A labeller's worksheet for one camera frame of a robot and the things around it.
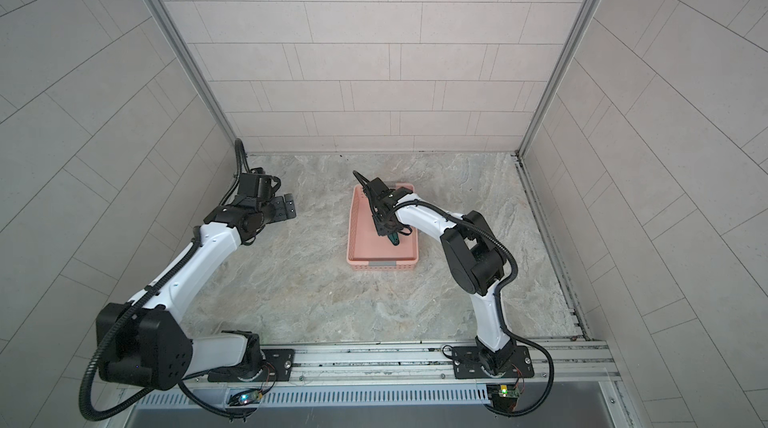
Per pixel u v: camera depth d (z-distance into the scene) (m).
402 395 0.68
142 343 0.38
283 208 0.74
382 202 0.71
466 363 0.71
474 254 0.51
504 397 0.68
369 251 0.91
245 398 0.65
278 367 0.71
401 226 0.81
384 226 0.82
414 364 0.72
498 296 0.54
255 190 0.62
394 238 0.87
